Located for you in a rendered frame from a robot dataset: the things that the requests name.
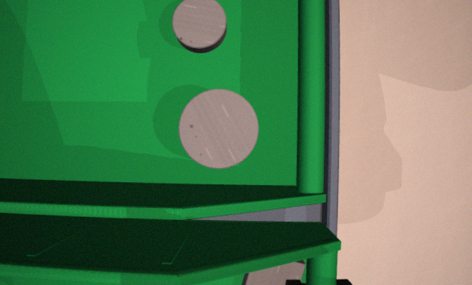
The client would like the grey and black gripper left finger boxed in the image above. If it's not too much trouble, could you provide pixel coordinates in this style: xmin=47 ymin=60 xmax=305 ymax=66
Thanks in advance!
xmin=285 ymin=279 xmax=306 ymax=285

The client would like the grey metal shelf rack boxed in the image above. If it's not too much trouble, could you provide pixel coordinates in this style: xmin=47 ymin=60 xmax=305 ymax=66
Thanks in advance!
xmin=196 ymin=0 xmax=340 ymax=237

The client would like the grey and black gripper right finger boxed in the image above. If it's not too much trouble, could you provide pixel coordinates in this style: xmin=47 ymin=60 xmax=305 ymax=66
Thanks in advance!
xmin=337 ymin=279 xmax=352 ymax=285

